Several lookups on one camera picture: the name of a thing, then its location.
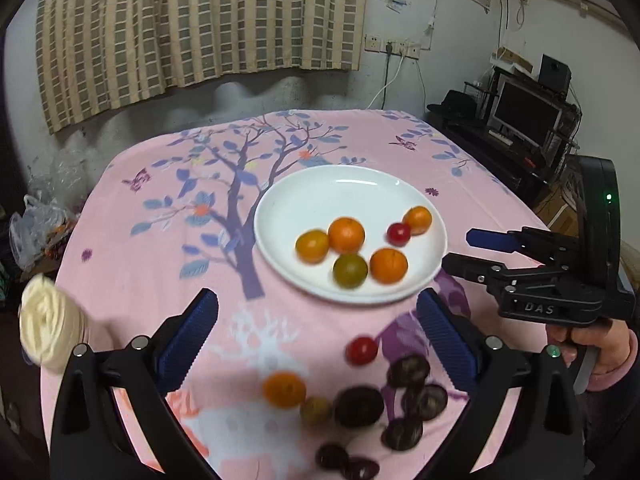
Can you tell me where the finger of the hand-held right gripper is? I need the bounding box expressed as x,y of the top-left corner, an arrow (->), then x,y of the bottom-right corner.
441,252 -> 568,302
466,226 -> 582,267

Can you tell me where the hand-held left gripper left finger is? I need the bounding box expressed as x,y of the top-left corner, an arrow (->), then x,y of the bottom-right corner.
50,287 -> 221,480

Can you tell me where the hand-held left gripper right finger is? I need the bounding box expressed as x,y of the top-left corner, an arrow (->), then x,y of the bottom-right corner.
416,287 -> 586,480

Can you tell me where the white round plate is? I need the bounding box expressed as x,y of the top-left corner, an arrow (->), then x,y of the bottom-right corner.
254,165 -> 448,306

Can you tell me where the person's right hand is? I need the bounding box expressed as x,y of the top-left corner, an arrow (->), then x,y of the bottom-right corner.
545,317 -> 638,378

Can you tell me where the brown cardboard box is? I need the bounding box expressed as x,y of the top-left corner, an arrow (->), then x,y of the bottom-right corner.
532,182 -> 581,233

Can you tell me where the orange mandarin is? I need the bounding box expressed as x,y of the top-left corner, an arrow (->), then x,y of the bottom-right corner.
369,247 -> 409,285
263,371 -> 307,409
402,206 -> 433,236
328,217 -> 366,255
295,229 -> 331,264

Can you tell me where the black desk rack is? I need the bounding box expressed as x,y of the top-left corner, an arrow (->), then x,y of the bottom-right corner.
425,67 -> 583,206

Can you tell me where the red cherry tomato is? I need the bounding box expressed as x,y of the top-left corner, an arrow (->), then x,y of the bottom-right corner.
386,222 -> 412,247
346,336 -> 379,366

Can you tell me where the pink printed tablecloth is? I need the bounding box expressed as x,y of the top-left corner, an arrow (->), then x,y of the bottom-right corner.
40,109 -> 551,480

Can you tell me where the cluster of dark purple plums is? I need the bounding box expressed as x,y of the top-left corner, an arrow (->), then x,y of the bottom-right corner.
315,354 -> 449,480

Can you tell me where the green mandarin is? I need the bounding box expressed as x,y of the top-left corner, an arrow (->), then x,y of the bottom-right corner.
332,253 -> 369,289

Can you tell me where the black computer monitor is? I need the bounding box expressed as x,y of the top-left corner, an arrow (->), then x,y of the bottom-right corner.
492,77 -> 563,146

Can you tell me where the cream paper roll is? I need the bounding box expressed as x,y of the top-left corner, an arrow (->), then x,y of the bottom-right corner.
19,276 -> 91,375

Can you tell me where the black hat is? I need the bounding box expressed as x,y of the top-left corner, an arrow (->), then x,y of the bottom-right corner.
427,90 -> 483,121

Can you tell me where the small yellow-green kumquat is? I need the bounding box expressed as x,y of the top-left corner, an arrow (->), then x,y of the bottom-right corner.
300,396 -> 333,426

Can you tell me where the black speaker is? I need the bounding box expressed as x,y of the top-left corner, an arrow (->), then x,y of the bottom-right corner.
539,54 -> 572,92

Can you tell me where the clear plastic bag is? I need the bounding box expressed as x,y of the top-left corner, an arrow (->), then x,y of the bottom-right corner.
9,194 -> 81,271

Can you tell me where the beige checked curtain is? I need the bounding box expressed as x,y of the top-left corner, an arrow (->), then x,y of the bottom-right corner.
35,0 -> 371,135

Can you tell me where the white power cable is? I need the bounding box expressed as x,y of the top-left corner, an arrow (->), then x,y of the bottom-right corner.
367,52 -> 406,110

